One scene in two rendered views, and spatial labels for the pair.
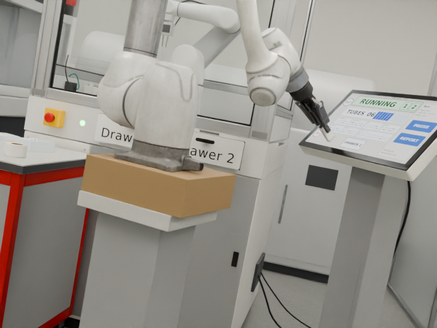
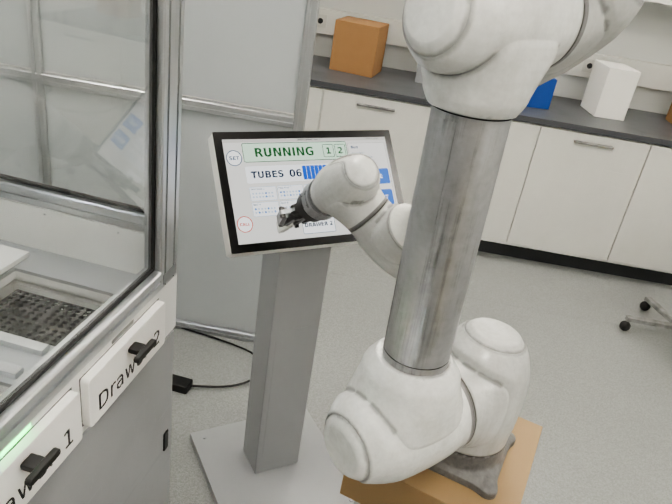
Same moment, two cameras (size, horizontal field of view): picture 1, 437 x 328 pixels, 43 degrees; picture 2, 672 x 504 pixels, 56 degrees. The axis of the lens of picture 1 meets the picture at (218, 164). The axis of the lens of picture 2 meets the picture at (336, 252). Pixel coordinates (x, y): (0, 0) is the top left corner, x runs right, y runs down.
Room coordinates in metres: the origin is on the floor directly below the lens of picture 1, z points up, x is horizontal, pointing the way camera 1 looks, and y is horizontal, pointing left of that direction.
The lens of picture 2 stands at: (1.82, 1.06, 1.70)
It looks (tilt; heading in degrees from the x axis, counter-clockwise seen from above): 27 degrees down; 268
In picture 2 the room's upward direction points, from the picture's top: 9 degrees clockwise
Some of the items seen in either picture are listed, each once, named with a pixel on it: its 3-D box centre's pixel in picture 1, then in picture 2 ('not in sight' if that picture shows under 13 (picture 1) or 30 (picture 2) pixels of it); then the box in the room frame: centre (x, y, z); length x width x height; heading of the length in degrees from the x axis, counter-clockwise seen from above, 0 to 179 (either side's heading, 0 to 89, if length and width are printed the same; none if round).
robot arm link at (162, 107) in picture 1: (166, 103); (477, 380); (1.52, 0.17, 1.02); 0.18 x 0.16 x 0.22; 40
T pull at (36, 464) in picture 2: not in sight; (36, 464); (2.21, 0.37, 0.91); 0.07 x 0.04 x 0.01; 79
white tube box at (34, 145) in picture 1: (34, 144); not in sight; (2.05, 0.68, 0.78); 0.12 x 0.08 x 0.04; 154
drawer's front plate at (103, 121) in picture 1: (130, 133); (22, 474); (2.23, 0.37, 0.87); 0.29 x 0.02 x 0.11; 79
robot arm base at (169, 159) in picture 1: (166, 155); (464, 430); (1.50, 0.14, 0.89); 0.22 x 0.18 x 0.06; 66
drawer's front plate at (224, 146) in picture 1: (205, 148); (127, 358); (2.17, 0.06, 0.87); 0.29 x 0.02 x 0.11; 79
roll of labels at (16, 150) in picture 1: (15, 150); not in sight; (1.82, 0.66, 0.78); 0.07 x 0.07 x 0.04
